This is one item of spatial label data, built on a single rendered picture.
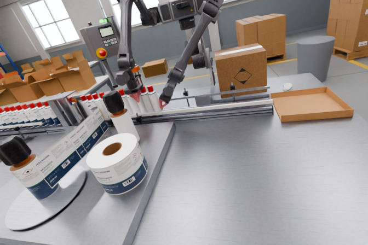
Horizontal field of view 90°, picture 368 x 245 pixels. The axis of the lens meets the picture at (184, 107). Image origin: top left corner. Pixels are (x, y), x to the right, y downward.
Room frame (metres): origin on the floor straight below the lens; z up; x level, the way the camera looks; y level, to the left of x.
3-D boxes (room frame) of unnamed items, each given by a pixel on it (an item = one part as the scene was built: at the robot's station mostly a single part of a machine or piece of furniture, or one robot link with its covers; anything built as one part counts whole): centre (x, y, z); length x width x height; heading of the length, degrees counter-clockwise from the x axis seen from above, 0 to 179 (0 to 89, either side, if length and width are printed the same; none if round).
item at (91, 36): (1.24, 0.38, 1.38); 0.17 x 0.10 x 0.19; 127
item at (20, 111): (1.44, 1.26, 0.98); 0.05 x 0.05 x 0.20
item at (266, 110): (1.13, 0.30, 0.85); 1.65 x 0.11 x 0.05; 72
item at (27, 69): (5.32, 3.64, 0.97); 0.52 x 0.36 x 0.37; 169
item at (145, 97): (1.10, 0.22, 0.98); 0.05 x 0.05 x 0.20
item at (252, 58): (1.20, -0.44, 0.99); 0.30 x 0.24 x 0.27; 75
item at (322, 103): (0.82, -0.64, 0.85); 0.30 x 0.26 x 0.04; 72
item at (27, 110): (1.42, 1.20, 0.98); 0.05 x 0.05 x 0.20
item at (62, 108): (1.18, 0.74, 1.01); 0.14 x 0.13 x 0.26; 72
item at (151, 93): (1.08, 0.17, 0.98); 0.05 x 0.05 x 0.20
